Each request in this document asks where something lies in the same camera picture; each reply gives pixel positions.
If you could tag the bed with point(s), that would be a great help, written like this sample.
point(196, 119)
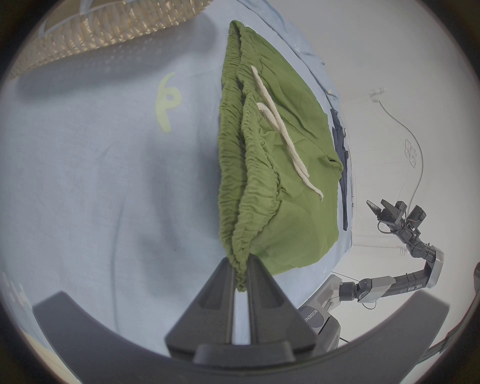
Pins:
point(93, 168)

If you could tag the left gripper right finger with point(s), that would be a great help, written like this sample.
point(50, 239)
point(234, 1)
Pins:
point(273, 311)

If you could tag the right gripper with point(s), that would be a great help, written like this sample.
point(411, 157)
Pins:
point(393, 219)

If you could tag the green shorts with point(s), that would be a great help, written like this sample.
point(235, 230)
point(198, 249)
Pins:
point(285, 131)

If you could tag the dark blue garment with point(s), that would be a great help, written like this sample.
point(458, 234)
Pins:
point(342, 150)

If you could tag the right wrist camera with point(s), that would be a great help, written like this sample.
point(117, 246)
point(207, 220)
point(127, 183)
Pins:
point(417, 215)

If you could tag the round woven basket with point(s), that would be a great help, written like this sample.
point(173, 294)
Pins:
point(93, 30)

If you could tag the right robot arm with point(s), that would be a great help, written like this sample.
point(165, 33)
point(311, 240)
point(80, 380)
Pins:
point(378, 288)

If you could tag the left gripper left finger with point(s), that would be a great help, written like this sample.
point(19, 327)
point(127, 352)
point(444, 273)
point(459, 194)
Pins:
point(210, 311)

